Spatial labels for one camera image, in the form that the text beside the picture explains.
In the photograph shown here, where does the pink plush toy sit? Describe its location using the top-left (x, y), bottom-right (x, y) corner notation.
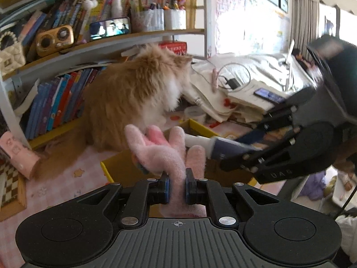
top-left (124, 125), bottom-right (207, 218)

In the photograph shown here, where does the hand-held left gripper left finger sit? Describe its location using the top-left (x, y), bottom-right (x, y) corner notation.
top-left (75, 172), bottom-right (170, 228)

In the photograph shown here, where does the purple cloth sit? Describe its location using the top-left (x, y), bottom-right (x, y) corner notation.
top-left (305, 170), bottom-right (327, 201)

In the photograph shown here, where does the white wooden bookshelf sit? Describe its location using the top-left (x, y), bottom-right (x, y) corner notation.
top-left (0, 0), bottom-right (208, 150)

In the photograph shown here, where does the red cardboard box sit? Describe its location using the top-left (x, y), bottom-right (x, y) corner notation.
top-left (159, 41), bottom-right (188, 58)

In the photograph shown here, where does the thin charging cable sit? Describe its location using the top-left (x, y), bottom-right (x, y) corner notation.
top-left (192, 61), bottom-right (251, 91)

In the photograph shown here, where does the gold retro radio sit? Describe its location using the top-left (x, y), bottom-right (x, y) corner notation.
top-left (36, 25), bottom-right (75, 57)

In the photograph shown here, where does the white quilted pearl handbag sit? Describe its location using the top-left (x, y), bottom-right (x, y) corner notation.
top-left (0, 31), bottom-right (26, 76)

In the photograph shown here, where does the wooden chess board box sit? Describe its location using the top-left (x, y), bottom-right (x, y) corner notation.
top-left (0, 162), bottom-right (27, 215)

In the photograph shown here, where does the fluffy orange white cat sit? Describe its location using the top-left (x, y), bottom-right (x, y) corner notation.
top-left (36, 43), bottom-right (194, 179)

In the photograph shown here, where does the clear tape roll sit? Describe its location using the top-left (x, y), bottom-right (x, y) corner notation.
top-left (184, 106), bottom-right (207, 123)

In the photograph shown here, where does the white navy tube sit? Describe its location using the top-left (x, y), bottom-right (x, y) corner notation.
top-left (184, 134), bottom-right (251, 158)

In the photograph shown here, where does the white bedding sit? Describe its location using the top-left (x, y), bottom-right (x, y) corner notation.
top-left (192, 52), bottom-right (315, 90)

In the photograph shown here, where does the stack of white tote bags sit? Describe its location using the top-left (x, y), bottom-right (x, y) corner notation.
top-left (181, 78), bottom-right (279, 123)

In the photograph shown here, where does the grey curtain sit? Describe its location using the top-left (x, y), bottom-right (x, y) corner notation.
top-left (291, 0), bottom-right (320, 62)

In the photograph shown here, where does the smartphone with lit screen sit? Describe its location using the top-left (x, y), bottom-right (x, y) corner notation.
top-left (89, 17), bottom-right (131, 41)

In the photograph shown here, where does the white round pen holder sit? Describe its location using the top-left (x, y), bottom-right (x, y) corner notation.
top-left (164, 8), bottom-right (187, 30)

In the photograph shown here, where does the dark smartphone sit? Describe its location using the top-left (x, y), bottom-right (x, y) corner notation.
top-left (254, 87), bottom-right (286, 104)

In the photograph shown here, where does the row of thin colourful books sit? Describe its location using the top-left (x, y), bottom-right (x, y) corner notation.
top-left (17, 0), bottom-right (196, 51)

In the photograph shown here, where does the row of blue red books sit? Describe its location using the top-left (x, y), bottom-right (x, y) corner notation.
top-left (24, 67), bottom-right (108, 140)

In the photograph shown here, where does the pink checkered desk cloth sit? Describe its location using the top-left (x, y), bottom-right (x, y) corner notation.
top-left (0, 112), bottom-right (251, 229)

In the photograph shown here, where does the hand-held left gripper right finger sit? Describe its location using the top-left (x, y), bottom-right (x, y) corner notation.
top-left (185, 168), bottom-right (282, 226)

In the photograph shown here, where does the white wall chart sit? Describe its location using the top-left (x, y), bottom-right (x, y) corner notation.
top-left (244, 0), bottom-right (292, 56)

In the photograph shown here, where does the pink cylindrical device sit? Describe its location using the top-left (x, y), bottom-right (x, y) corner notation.
top-left (0, 131), bottom-right (41, 180)

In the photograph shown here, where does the yellow cardboard box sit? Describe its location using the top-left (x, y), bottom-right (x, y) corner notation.
top-left (100, 119), bottom-right (260, 199)

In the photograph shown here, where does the pink wall poster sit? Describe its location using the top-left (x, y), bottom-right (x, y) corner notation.
top-left (215, 0), bottom-right (246, 58)

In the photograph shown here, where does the clear pen holder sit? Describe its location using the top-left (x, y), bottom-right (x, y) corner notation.
top-left (131, 9), bottom-right (165, 32)

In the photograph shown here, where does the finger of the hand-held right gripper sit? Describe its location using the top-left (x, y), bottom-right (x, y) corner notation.
top-left (219, 129), bottom-right (302, 174)
top-left (237, 96), bottom-right (303, 146)

